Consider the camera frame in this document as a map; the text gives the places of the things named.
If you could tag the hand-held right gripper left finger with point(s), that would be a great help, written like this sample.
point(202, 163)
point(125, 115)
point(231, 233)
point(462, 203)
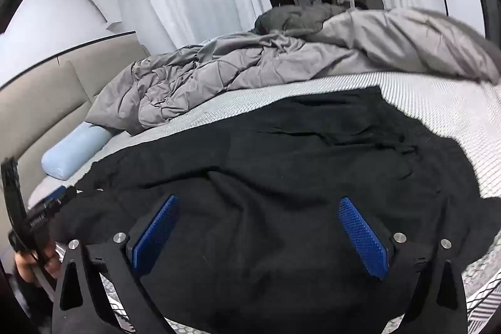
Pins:
point(156, 232)

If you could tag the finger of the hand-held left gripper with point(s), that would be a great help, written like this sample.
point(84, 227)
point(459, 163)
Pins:
point(9, 181)
point(54, 201)

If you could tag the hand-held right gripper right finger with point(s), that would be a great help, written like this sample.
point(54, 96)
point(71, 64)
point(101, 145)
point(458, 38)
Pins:
point(362, 236)

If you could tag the black pants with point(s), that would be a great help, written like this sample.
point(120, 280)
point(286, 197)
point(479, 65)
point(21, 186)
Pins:
point(254, 181)

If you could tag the person's left hand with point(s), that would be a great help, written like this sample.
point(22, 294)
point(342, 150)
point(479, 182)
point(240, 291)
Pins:
point(25, 267)

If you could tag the light blue bolster pillow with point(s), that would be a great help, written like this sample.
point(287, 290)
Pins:
point(70, 154)

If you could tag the beige padded headboard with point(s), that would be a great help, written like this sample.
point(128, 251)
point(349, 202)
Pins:
point(39, 103)

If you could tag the bed with honeycomb sheet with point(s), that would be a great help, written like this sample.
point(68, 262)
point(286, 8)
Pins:
point(430, 103)

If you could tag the grey duvet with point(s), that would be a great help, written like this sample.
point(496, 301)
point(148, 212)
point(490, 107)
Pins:
point(235, 72)

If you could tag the dark grey pillow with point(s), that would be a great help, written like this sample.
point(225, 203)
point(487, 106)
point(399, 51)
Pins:
point(289, 19)

